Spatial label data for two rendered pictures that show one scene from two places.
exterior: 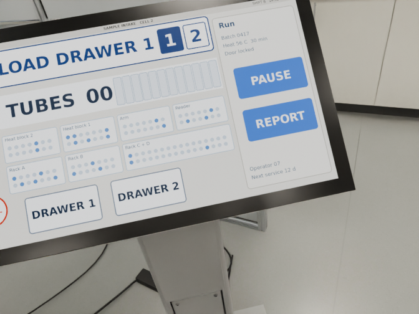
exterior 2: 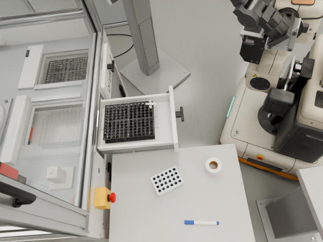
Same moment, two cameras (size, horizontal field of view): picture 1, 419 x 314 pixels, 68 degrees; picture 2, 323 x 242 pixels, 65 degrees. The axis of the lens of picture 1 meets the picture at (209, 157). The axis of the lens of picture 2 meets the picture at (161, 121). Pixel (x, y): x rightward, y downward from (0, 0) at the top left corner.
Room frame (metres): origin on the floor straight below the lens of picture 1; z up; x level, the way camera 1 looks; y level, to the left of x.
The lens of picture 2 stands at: (-0.96, 0.79, 1.87)
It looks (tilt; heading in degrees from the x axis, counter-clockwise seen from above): 61 degrees down; 333
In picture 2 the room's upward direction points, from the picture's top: 12 degrees counter-clockwise
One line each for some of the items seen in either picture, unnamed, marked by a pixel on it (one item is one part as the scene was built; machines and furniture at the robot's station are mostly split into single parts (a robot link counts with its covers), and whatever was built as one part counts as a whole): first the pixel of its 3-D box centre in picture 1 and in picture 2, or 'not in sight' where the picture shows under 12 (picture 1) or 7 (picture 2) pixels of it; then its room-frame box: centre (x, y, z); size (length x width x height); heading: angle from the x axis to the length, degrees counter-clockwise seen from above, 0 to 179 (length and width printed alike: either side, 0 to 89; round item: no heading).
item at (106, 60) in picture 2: not in sight; (107, 70); (-0.06, 0.58, 0.87); 0.29 x 0.02 x 0.11; 146
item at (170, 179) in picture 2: not in sight; (167, 181); (-0.68, 0.68, 0.78); 0.12 x 0.08 x 0.04; 77
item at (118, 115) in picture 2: not in sight; (130, 123); (-0.38, 0.66, 0.87); 0.22 x 0.18 x 0.06; 56
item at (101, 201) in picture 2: not in sight; (103, 198); (-0.60, 0.93, 0.88); 0.07 x 0.05 x 0.07; 146
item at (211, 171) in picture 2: not in sight; (213, 166); (-0.75, 0.48, 0.78); 0.07 x 0.07 x 0.04
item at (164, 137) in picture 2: not in sight; (128, 123); (-0.38, 0.67, 0.86); 0.40 x 0.26 x 0.06; 56
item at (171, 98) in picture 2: not in sight; (173, 118); (-0.50, 0.49, 0.87); 0.29 x 0.02 x 0.11; 146
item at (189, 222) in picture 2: not in sight; (201, 222); (-0.90, 0.67, 0.77); 0.14 x 0.02 x 0.02; 51
